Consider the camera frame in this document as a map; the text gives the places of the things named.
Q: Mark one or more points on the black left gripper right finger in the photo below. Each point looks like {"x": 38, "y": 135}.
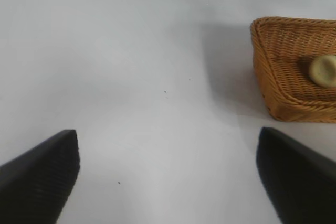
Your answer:
{"x": 299, "y": 179}

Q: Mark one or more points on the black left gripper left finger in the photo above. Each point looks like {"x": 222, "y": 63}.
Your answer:
{"x": 36, "y": 182}

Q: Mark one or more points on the woven tan wicker basket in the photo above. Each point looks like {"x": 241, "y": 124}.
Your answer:
{"x": 283, "y": 85}

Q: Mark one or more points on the pale yellow egg yolk pastry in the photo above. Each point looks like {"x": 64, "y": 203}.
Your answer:
{"x": 323, "y": 72}

